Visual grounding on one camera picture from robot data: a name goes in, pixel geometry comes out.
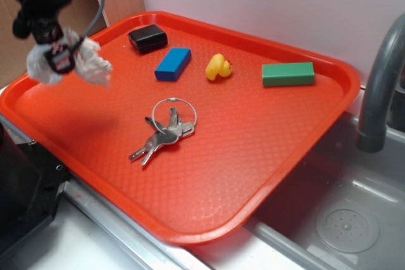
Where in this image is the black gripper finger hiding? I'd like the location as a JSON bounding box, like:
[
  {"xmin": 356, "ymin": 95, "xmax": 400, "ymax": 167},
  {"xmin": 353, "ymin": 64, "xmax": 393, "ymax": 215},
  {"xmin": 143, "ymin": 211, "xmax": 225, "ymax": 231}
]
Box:
[{"xmin": 44, "ymin": 42, "xmax": 76, "ymax": 74}]

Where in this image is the grey plastic sink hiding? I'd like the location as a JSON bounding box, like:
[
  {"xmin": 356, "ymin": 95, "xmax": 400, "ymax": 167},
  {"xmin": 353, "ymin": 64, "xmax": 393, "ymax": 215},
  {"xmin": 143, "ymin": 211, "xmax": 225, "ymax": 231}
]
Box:
[{"xmin": 192, "ymin": 115, "xmax": 404, "ymax": 269}]

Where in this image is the grey cable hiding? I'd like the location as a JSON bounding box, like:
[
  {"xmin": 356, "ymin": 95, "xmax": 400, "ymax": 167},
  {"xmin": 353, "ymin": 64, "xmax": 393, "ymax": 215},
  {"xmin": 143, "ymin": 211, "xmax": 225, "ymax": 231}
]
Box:
[{"xmin": 71, "ymin": 0, "xmax": 107, "ymax": 52}]

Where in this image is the black rectangular box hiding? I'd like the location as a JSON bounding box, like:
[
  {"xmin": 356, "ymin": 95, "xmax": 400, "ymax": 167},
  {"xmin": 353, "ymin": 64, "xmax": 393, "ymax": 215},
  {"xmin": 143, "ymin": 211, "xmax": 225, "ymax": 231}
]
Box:
[{"xmin": 128, "ymin": 24, "xmax": 168, "ymax": 54}]

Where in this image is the yellow rubber duck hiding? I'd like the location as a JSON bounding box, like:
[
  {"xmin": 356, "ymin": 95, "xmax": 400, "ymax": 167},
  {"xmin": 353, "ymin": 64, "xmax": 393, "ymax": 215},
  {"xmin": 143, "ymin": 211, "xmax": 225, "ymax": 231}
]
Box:
[{"xmin": 206, "ymin": 53, "xmax": 232, "ymax": 81}]

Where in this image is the blue rectangular block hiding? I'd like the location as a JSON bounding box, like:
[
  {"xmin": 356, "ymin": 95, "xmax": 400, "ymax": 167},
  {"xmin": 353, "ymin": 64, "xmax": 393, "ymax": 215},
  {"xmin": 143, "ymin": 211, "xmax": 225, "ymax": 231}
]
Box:
[{"xmin": 154, "ymin": 47, "xmax": 192, "ymax": 82}]

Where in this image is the round sink drain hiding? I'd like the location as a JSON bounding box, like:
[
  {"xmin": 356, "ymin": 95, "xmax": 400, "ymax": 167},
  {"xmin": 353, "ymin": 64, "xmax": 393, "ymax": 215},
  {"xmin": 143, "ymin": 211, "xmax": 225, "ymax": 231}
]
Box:
[{"xmin": 315, "ymin": 207, "xmax": 380, "ymax": 254}]

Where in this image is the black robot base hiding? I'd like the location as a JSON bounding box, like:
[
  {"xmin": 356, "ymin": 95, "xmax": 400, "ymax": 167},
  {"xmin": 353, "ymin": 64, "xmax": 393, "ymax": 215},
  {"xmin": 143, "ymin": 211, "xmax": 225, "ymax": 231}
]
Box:
[{"xmin": 1, "ymin": 126, "xmax": 68, "ymax": 259}]

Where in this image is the red plastic tray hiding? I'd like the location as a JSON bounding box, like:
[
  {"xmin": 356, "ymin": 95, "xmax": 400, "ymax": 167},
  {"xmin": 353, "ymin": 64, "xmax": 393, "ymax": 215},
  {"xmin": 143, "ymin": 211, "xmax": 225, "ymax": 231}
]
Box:
[{"xmin": 1, "ymin": 12, "xmax": 360, "ymax": 245}]

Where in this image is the brown cardboard panel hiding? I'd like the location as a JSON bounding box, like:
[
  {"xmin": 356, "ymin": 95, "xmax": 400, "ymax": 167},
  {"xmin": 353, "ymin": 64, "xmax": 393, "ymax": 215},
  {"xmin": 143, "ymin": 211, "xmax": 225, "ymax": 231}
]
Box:
[{"xmin": 1, "ymin": 0, "xmax": 144, "ymax": 88}]

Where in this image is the white paper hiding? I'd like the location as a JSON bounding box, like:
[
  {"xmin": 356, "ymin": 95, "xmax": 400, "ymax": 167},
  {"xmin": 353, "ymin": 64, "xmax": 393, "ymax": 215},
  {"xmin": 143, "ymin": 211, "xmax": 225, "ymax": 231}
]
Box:
[{"xmin": 26, "ymin": 28, "xmax": 113, "ymax": 86}]

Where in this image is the silver wire key ring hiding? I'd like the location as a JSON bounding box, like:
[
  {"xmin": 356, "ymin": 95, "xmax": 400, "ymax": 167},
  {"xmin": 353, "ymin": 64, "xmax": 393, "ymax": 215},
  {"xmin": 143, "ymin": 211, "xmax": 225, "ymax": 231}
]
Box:
[{"xmin": 151, "ymin": 97, "xmax": 198, "ymax": 134}]

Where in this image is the silver key bunch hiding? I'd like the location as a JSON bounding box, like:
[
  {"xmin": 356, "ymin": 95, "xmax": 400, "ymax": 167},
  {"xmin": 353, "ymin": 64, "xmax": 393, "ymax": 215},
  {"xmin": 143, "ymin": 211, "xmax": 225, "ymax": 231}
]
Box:
[{"xmin": 128, "ymin": 107, "xmax": 195, "ymax": 166}]

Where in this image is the green rectangular block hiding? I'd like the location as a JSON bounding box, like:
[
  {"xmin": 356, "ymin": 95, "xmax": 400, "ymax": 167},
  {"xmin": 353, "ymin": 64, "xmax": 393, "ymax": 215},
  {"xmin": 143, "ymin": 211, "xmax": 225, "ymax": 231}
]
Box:
[{"xmin": 262, "ymin": 62, "xmax": 315, "ymax": 87}]

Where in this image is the grey faucet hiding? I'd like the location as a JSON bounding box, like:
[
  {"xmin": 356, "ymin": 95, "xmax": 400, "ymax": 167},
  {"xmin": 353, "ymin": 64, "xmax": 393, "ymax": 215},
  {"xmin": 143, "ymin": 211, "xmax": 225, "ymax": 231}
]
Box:
[{"xmin": 356, "ymin": 15, "xmax": 404, "ymax": 153}]

